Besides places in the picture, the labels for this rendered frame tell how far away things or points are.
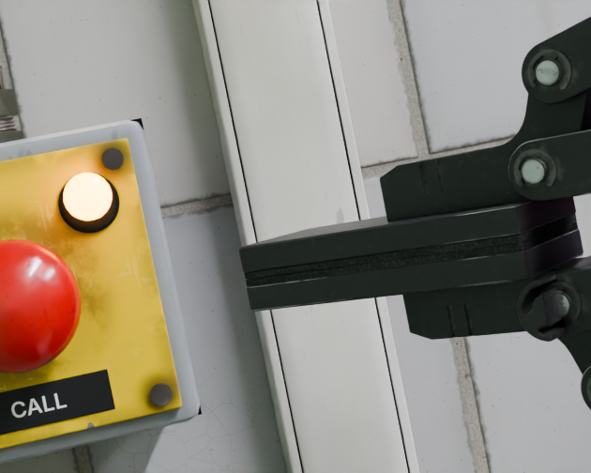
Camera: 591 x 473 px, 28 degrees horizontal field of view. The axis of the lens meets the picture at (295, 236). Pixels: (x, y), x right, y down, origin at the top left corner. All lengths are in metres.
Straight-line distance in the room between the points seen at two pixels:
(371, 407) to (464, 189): 0.22
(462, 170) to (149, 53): 0.23
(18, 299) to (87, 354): 0.04
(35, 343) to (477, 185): 0.16
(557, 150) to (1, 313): 0.18
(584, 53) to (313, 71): 0.23
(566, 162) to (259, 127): 0.22
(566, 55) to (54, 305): 0.18
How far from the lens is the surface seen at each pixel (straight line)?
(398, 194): 0.25
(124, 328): 0.38
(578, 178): 0.23
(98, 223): 0.37
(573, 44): 0.23
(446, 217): 0.24
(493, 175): 0.24
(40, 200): 0.38
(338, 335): 0.44
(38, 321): 0.35
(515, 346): 0.48
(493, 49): 0.48
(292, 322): 0.44
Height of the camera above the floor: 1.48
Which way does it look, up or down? 3 degrees down
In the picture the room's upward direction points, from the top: 11 degrees counter-clockwise
